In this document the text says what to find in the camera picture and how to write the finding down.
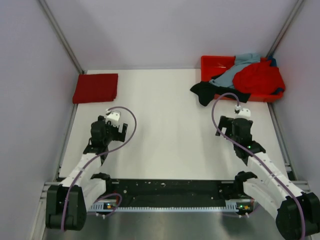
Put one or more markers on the light blue t-shirt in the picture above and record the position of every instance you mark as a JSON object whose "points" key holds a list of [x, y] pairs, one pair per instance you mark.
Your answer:
{"points": [[241, 61]]}

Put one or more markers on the grey cable duct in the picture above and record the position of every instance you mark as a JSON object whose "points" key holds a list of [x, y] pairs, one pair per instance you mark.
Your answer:
{"points": [[229, 206]]}

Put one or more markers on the folded dark red t-shirt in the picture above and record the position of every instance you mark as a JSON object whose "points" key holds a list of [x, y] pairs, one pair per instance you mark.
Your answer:
{"points": [[96, 88]]}

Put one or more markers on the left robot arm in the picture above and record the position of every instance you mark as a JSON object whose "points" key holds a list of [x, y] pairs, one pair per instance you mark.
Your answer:
{"points": [[68, 202]]}

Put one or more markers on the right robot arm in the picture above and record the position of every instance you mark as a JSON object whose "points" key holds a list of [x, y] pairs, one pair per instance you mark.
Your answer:
{"points": [[296, 212]]}

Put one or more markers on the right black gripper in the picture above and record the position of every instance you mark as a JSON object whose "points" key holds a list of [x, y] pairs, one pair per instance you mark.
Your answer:
{"points": [[227, 122]]}

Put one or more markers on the dark blue t-shirt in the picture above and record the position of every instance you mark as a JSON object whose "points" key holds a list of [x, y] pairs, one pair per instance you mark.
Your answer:
{"points": [[273, 62]]}

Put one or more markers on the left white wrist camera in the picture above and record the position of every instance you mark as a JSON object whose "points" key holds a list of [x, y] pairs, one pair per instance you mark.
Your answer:
{"points": [[113, 116]]}

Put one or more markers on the aluminium frame rail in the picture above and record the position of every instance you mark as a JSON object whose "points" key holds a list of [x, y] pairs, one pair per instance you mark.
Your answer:
{"points": [[303, 184]]}

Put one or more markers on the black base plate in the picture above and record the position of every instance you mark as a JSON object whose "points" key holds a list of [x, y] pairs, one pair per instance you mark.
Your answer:
{"points": [[166, 193]]}

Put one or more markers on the bright red t-shirt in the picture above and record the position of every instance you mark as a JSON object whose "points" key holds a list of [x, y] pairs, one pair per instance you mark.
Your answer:
{"points": [[260, 79]]}

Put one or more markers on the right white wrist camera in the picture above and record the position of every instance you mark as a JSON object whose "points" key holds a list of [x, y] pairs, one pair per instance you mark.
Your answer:
{"points": [[242, 112]]}

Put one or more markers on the black t-shirt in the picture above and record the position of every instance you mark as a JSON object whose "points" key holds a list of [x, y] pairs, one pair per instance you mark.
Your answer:
{"points": [[206, 92]]}

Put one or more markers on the red plastic bin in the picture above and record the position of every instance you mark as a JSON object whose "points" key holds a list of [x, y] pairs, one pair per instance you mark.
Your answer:
{"points": [[211, 65]]}

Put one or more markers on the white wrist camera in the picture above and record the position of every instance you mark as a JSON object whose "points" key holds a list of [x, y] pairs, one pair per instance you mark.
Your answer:
{"points": [[113, 116], [242, 112]]}

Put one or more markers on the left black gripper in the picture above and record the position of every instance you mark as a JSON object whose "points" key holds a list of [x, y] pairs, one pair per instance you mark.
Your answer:
{"points": [[118, 136]]}

